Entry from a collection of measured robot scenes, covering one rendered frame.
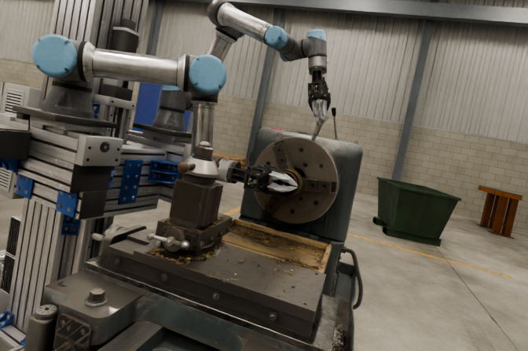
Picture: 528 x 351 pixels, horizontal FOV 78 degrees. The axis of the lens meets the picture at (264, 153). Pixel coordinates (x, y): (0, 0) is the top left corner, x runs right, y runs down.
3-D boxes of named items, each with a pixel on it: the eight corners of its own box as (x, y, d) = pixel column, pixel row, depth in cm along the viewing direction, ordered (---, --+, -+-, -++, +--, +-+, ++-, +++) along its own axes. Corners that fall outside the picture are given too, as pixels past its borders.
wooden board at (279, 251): (231, 228, 119) (233, 217, 119) (330, 256, 109) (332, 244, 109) (189, 251, 91) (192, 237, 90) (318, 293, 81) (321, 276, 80)
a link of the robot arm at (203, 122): (189, 65, 123) (183, 194, 127) (189, 60, 112) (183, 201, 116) (220, 68, 125) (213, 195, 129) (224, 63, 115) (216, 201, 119)
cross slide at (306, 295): (144, 238, 78) (147, 220, 77) (323, 296, 66) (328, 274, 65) (87, 260, 62) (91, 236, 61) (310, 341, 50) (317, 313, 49)
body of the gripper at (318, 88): (307, 98, 128) (306, 67, 128) (310, 101, 136) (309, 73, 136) (327, 96, 125) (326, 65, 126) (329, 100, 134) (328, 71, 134)
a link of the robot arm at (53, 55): (47, 80, 103) (221, 98, 116) (25, 74, 88) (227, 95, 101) (49, 41, 102) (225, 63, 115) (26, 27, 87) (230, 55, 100)
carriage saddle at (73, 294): (143, 260, 80) (147, 235, 80) (335, 326, 67) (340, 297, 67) (20, 319, 51) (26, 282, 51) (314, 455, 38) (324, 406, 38)
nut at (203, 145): (198, 156, 67) (201, 140, 67) (215, 160, 66) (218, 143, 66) (188, 156, 63) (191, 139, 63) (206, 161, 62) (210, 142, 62)
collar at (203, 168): (192, 168, 70) (194, 155, 69) (225, 177, 67) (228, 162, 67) (170, 170, 62) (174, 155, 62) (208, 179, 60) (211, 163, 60)
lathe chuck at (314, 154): (247, 198, 132) (276, 125, 129) (319, 233, 124) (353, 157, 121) (239, 201, 124) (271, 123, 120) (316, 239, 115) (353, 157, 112)
